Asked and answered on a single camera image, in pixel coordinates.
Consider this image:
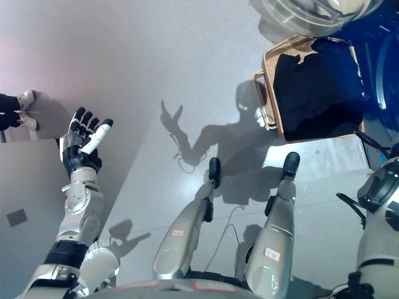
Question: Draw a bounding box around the black robot left foot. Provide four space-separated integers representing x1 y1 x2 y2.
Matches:
207 157 222 190

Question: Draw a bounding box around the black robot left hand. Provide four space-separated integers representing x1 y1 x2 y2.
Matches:
59 107 114 179

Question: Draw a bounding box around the thin grey floor cable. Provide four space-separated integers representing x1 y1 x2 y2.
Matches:
201 204 248 272

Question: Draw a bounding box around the black robot right foot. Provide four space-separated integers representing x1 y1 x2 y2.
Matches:
279 151 301 182

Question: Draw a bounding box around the black robot foot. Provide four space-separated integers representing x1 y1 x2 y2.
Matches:
207 157 222 190
279 151 301 182

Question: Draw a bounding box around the grey robot torso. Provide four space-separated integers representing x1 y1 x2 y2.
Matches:
90 278 250 299

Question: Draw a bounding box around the black clothes pile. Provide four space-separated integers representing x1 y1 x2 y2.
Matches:
272 39 368 141

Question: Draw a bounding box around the silver robot right leg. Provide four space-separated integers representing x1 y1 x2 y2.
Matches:
244 177 297 299

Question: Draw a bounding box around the grey socket plate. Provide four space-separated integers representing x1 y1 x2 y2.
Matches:
6 208 29 228

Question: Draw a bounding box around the woven wicker laundry basket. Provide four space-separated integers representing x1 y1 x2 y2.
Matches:
252 34 366 143

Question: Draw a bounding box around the silver robot leg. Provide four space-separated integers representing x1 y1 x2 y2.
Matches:
244 177 297 299
152 180 216 280

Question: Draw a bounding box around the silver robot left leg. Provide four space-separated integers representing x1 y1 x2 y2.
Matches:
152 180 216 280

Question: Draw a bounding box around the white sneaker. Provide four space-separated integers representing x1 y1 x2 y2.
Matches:
15 89 38 112
17 113 41 131

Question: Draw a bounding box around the person in patterned jacket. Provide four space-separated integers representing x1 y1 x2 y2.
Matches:
0 92 23 132

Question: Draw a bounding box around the dark grey washing machine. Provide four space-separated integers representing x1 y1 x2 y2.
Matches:
349 0 399 156

